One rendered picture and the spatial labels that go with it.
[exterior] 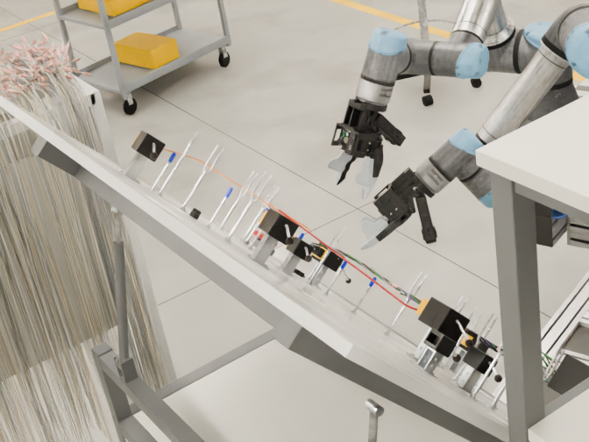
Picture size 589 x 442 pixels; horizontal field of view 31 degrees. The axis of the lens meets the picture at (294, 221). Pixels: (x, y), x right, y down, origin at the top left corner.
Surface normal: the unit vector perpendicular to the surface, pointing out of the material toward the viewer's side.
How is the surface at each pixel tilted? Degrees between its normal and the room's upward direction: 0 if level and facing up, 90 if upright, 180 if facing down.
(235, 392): 0
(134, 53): 90
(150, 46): 0
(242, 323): 0
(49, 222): 90
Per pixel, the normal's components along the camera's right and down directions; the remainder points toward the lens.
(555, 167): -0.15, -0.85
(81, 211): 0.55, 0.34
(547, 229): -0.58, 0.48
